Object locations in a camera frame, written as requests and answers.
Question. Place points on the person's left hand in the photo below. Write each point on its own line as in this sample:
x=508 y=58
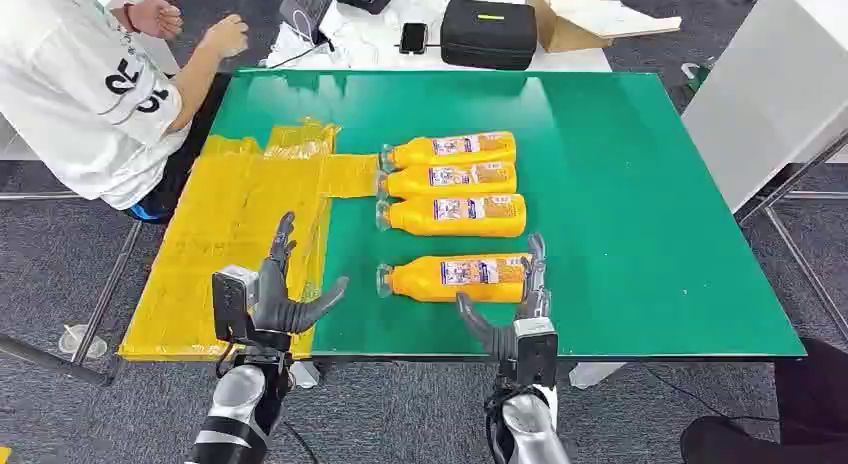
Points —
x=156 y=17

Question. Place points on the open cardboard box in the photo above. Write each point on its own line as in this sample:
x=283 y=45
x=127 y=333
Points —
x=563 y=37

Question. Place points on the black smartphone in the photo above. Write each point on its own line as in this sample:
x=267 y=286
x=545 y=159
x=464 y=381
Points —
x=413 y=38

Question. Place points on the metal panel frame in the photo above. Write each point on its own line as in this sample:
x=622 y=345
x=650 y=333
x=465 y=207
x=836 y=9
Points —
x=795 y=176

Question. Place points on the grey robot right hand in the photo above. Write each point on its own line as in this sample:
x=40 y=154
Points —
x=535 y=282

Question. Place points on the tablet with dark screen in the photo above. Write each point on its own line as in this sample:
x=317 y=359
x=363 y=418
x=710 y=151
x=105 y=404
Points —
x=305 y=4

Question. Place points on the green table mat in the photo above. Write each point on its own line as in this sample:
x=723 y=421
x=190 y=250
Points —
x=596 y=216

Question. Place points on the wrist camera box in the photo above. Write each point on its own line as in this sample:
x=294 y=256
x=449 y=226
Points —
x=536 y=355
x=232 y=302

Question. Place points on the black zip case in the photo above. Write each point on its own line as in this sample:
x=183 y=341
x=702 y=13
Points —
x=489 y=34

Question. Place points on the yellow plastic sheet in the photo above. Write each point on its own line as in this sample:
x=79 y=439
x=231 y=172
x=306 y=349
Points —
x=225 y=249

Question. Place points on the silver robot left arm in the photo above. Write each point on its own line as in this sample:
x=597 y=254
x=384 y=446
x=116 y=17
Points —
x=235 y=395

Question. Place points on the large white panel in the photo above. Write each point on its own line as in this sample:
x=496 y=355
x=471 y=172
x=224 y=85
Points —
x=768 y=90

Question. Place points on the person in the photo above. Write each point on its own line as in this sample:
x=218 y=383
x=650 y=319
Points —
x=60 y=96

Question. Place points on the white foam sheet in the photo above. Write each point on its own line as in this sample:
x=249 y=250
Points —
x=616 y=17

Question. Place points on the metal table leg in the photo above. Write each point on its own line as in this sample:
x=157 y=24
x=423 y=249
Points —
x=109 y=289

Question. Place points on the orange drink bottle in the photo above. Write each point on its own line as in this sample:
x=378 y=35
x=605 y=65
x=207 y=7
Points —
x=417 y=151
x=417 y=280
x=414 y=181
x=414 y=217

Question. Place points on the person's hand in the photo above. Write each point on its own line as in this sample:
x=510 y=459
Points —
x=156 y=17
x=225 y=36

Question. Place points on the person's right hand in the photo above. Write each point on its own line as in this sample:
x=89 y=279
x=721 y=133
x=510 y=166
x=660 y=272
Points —
x=225 y=36

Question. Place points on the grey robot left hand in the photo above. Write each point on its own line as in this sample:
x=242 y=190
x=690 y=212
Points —
x=272 y=305

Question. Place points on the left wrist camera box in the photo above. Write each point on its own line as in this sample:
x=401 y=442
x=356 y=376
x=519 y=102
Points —
x=232 y=302

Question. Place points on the white background table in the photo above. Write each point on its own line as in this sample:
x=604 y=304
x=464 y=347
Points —
x=371 y=50

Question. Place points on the clear plastic cup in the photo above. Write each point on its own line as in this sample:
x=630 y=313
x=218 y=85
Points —
x=83 y=342

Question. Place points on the white table foot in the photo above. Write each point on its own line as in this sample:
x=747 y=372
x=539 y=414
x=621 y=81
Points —
x=596 y=375
x=305 y=375

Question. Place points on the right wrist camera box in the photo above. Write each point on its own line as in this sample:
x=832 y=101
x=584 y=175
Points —
x=536 y=355

